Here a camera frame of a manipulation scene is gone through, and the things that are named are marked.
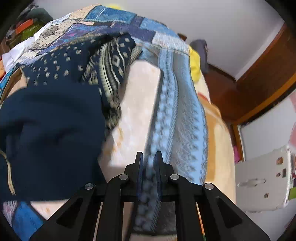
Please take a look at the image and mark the navy patterned hooded sweatshirt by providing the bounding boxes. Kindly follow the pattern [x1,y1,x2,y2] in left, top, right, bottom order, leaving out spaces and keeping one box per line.
[1,33,142,202]

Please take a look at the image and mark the pile of clothes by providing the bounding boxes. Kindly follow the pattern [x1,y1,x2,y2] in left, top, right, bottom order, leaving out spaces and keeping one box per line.
[9,1,53,29]

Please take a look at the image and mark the peach bed sheet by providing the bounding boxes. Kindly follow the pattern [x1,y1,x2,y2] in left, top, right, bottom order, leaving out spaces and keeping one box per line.
[194,75,236,202]

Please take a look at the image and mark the white stickered cabinet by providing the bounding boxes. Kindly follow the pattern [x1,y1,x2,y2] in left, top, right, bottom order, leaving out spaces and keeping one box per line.
[235,145,295,212]

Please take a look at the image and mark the blue patchwork quilt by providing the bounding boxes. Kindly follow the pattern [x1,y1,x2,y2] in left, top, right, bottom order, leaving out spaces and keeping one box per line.
[1,4,208,240]

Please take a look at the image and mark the grey bag on floor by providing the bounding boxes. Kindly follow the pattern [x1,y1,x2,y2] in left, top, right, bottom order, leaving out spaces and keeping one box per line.
[190,39,209,74]

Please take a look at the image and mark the white pillow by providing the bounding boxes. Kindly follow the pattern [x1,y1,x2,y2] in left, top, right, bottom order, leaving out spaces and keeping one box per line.
[2,37,35,73]

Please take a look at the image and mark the orange box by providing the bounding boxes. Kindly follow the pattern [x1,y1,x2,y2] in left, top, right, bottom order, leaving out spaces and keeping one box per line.
[16,19,34,35]

